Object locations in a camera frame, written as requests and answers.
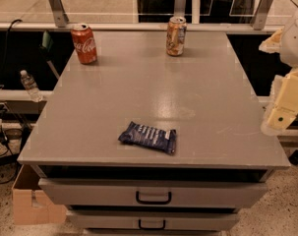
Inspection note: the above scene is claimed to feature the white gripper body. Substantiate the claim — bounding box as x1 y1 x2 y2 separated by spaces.
279 9 298 68

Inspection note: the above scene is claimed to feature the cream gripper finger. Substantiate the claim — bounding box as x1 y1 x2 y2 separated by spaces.
261 68 298 136
259 29 283 54

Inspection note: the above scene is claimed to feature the blue rxbar blueberry wrapper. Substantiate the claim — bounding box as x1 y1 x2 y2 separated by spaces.
118 122 177 154

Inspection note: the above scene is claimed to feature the orange soda can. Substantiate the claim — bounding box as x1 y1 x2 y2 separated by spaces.
166 17 187 56

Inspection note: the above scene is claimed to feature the red coke can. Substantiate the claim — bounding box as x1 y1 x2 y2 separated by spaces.
71 24 97 64

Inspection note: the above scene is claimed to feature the black caster wheel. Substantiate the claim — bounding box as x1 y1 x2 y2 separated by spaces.
288 149 298 165

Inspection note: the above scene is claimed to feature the grey drawer cabinet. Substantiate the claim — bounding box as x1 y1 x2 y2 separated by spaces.
19 31 289 236

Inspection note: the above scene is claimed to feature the top grey drawer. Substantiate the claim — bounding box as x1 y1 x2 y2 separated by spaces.
39 178 268 208

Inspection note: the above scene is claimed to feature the grey drawer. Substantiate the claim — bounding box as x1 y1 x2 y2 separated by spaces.
39 178 268 208
67 210 239 231

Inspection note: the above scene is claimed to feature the middle grey drawer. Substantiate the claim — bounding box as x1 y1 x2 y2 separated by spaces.
67 210 239 231

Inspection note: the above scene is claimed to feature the clear plastic water bottle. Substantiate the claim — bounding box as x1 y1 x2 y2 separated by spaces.
20 70 43 102

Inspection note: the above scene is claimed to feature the cardboard box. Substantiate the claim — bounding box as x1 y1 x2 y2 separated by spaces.
12 165 66 225

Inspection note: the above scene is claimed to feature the right metal bracket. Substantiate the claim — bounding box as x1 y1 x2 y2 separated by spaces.
251 0 273 30

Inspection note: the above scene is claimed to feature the metal bracket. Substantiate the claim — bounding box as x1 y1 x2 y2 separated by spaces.
48 0 69 28
251 0 273 30
173 0 189 18

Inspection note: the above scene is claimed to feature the middle metal bracket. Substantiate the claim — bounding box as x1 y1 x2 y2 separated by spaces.
173 0 189 18

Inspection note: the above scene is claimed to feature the left metal bracket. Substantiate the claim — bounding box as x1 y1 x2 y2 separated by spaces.
48 0 69 28

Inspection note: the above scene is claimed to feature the green handled tool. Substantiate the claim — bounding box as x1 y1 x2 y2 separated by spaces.
39 30 60 79

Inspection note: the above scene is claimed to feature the black cable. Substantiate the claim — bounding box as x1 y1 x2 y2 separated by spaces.
0 18 33 185

